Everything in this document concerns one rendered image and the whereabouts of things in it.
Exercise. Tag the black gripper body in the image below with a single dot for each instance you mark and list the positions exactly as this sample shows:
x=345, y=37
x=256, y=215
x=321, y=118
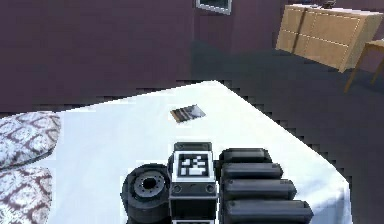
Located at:
x=146, y=193

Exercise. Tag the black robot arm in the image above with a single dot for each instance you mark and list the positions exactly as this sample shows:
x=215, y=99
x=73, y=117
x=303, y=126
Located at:
x=246, y=190

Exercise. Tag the white bed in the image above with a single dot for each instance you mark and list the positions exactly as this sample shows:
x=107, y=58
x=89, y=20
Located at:
x=133, y=143

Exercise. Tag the white patterned pillow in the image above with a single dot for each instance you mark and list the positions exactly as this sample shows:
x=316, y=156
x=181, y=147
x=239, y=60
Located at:
x=23, y=136
x=23, y=196

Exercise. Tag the white framed picture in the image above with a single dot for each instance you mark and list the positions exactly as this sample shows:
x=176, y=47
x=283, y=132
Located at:
x=215, y=5

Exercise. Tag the light wooden chest of drawers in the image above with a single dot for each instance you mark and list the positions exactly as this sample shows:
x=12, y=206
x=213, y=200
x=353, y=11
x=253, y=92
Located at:
x=326, y=36

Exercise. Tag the small dark object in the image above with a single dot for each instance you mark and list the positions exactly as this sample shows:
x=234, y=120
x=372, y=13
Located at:
x=328, y=4

